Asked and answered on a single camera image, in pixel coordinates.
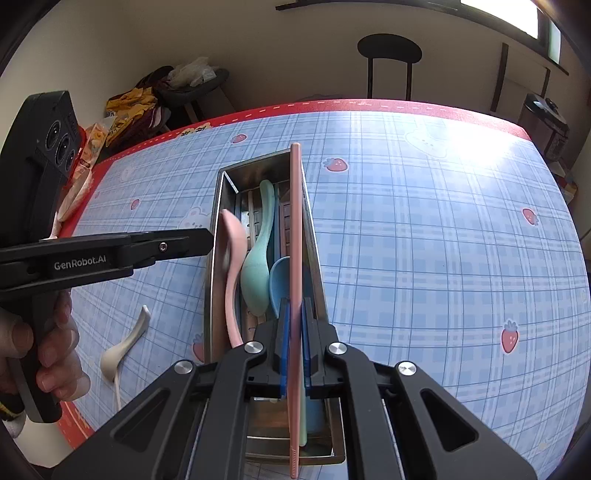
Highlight pink spoon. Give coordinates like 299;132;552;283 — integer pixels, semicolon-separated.
221;209;250;349

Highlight blue plaid tablecloth red border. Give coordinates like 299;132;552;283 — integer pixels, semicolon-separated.
55;98;591;462

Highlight metal utensil box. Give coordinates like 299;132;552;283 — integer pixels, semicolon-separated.
202;150;348;467

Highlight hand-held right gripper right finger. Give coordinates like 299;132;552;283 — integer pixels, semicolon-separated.
302;299;539;480

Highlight white flat packet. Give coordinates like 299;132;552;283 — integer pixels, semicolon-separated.
56;168;95;222

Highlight beige spoon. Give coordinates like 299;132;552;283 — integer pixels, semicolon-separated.
100;305;151;384

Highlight dark maroon bag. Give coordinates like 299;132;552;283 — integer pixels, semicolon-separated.
139;106;172;137

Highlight white yellow snack packet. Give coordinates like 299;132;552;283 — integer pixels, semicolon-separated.
78;117;116;167

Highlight black rice cooker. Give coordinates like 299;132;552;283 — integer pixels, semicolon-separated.
522;92;570;162

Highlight blue spoon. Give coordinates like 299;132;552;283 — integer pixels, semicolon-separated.
269;256;325;435

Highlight pink chopstick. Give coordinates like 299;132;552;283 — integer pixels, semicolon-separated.
287;142;304;478

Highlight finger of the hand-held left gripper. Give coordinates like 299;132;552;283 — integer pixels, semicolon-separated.
124;228;216;274

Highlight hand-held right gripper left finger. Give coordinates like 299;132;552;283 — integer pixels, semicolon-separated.
51;300;291;480

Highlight dark chair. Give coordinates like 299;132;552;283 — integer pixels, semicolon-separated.
154;68;232;121

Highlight yellow snack bags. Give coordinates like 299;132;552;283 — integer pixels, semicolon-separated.
105;87;158;144

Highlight white plastic bag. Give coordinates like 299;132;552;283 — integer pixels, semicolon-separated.
168;56;218;88

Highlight black round stool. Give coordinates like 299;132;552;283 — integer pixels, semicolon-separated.
358;34;423;100

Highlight green spoon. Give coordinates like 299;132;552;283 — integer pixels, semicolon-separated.
241;179;277;309

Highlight window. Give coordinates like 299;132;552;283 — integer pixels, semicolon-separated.
462;0;561;62

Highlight person's left hand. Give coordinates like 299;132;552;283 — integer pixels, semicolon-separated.
0;292;88;402

